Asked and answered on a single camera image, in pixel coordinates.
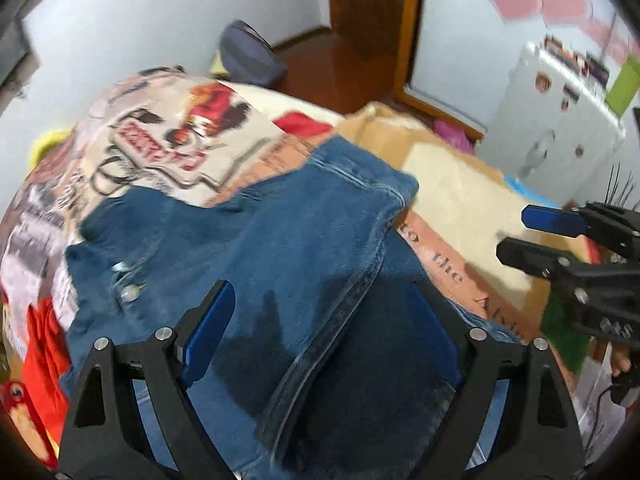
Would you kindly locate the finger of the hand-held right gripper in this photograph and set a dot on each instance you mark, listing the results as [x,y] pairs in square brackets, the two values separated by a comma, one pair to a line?
[530,255]
[550,220]

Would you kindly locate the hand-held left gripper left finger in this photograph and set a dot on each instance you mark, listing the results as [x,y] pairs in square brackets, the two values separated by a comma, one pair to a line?
[207,332]

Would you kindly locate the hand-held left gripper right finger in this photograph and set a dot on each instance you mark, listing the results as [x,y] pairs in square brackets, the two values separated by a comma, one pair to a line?
[431,330]

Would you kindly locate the blue denim jeans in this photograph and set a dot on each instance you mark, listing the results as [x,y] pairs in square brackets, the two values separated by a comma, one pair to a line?
[300,240]

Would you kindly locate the person's right hand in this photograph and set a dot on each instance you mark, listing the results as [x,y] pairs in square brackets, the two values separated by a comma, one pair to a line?
[622,360]

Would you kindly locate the green fuzzy cloth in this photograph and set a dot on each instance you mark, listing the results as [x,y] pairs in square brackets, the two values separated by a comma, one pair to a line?
[565,332]

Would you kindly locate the white cabinet with stickers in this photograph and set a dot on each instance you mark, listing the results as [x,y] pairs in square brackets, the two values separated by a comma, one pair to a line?
[545,135]

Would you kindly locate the green box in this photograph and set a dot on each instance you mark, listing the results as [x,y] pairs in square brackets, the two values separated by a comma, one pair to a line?
[625,85]

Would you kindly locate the red fluffy garment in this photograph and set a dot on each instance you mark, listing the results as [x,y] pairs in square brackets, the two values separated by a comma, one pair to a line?
[42,360]

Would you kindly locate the printed bed sheet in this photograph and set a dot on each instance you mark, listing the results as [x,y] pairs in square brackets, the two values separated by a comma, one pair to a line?
[165,125]

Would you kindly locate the yellow foam tube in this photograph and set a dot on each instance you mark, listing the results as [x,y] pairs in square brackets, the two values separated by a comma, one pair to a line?
[47,145]

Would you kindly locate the grey blue bag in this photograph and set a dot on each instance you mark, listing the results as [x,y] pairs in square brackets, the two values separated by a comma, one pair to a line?
[247,55]

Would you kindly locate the wall-mounted black television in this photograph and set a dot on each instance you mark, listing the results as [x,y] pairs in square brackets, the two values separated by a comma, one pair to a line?
[15,45]

